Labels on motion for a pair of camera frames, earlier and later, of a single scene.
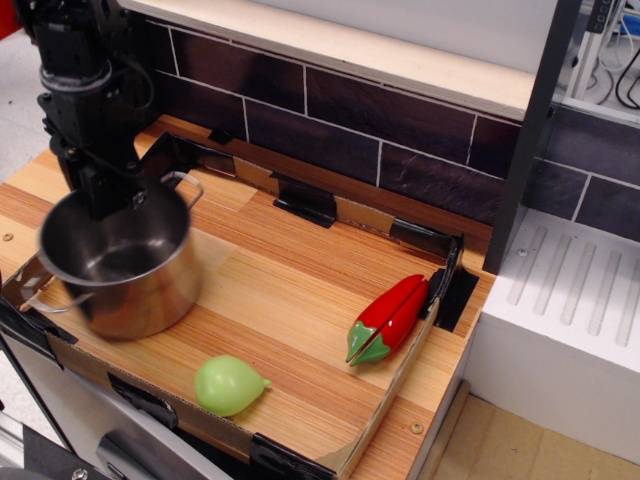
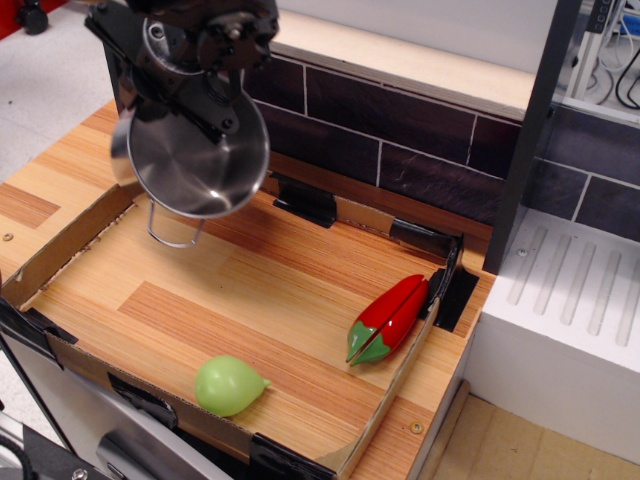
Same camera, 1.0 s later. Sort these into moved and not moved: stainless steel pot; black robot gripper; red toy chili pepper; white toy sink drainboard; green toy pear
Moved: black robot gripper; stainless steel pot
Not moved: green toy pear; red toy chili pepper; white toy sink drainboard
